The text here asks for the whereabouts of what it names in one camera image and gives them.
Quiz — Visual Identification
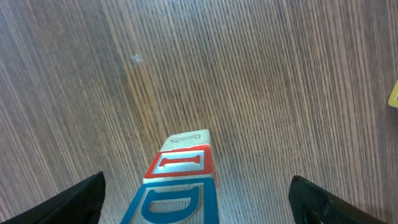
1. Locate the white blue-sided block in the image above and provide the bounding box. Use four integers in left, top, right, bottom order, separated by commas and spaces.
121, 178, 220, 224

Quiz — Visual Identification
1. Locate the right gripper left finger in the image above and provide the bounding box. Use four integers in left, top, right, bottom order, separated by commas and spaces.
2, 172, 106, 224

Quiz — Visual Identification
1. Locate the red A block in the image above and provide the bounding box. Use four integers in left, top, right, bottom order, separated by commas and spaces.
143, 129, 217, 184

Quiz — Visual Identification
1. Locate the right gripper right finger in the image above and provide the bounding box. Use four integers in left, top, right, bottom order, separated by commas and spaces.
289, 175, 384, 224

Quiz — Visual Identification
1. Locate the white yellow-sided block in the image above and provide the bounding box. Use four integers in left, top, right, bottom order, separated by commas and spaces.
387, 81, 398, 108

